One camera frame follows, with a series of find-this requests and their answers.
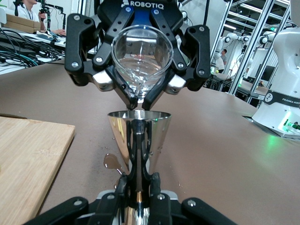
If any steel double-cone jigger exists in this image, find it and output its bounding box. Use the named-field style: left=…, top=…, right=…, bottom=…
left=107, top=111, right=172, bottom=225

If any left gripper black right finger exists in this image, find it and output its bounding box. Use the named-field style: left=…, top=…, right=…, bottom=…
left=150, top=172, right=237, bottom=225

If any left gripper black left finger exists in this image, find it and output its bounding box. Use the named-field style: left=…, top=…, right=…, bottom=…
left=23, top=174, right=129, bottom=225

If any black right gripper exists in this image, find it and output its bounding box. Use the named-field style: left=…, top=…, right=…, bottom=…
left=64, top=0, right=211, bottom=110

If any wooden cutting board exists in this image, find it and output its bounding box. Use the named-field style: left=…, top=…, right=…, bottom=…
left=0, top=116, right=75, bottom=225

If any standing background person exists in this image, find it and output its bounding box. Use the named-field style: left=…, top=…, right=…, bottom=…
left=219, top=48, right=228, bottom=68

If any cardboard box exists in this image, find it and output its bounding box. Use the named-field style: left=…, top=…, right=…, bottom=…
left=0, top=13, right=41, bottom=33

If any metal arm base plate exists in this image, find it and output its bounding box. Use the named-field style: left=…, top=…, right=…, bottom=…
left=242, top=114, right=300, bottom=141

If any spilled liquid puddle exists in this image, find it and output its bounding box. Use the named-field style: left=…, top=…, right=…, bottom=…
left=103, top=153, right=131, bottom=176

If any seated person in white shirt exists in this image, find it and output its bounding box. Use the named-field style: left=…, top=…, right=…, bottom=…
left=13, top=0, right=66, bottom=36

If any aluminium frame rack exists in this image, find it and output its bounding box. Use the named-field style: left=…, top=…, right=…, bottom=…
left=210, top=0, right=293, bottom=104

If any clear glass measuring cup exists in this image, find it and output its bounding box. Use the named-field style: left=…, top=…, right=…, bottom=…
left=111, top=24, right=174, bottom=105

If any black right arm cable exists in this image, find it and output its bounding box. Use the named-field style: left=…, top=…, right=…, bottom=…
left=203, top=0, right=211, bottom=26

